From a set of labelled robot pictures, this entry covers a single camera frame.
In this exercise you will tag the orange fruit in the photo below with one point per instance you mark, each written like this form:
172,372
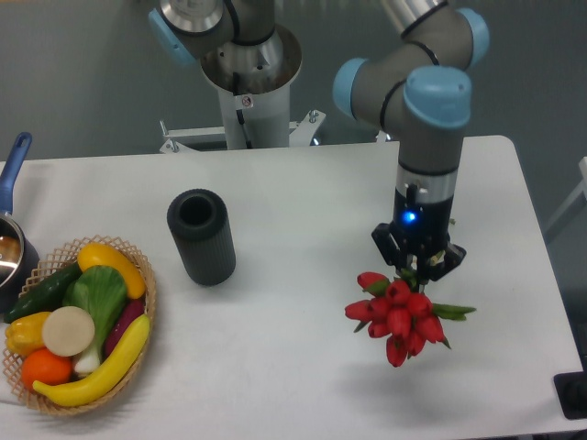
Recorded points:
46,367

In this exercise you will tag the yellow banana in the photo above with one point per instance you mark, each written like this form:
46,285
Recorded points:
108,374

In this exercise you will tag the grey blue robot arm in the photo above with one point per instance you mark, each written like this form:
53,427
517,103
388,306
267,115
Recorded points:
420,95

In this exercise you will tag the white frame at right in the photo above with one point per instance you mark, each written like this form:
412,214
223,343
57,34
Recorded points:
570,207

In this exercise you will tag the yellow bell pepper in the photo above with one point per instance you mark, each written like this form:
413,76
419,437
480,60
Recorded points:
24,335

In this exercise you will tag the blue handled saucepan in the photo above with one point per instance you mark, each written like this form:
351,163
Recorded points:
18,256

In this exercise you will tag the red tulip bouquet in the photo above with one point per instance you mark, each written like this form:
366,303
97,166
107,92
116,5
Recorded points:
399,310

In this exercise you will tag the beige round disc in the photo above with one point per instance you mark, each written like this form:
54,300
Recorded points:
68,331

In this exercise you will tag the yellow squash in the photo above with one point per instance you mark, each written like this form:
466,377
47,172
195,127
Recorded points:
98,254

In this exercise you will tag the woven wicker basket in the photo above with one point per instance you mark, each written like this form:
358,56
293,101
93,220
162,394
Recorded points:
14,391

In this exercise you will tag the green bok choy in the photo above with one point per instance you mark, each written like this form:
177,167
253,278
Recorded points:
101,292

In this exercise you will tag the purple eggplant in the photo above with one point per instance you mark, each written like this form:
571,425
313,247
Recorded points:
131,311

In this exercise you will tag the green cucumber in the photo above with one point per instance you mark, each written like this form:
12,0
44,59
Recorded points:
46,296

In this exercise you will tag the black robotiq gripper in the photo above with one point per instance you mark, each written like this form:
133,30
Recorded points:
419,230

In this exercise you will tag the dark grey ribbed vase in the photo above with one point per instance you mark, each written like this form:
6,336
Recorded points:
199,224

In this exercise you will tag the black device at edge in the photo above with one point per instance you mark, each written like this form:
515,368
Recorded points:
571,391

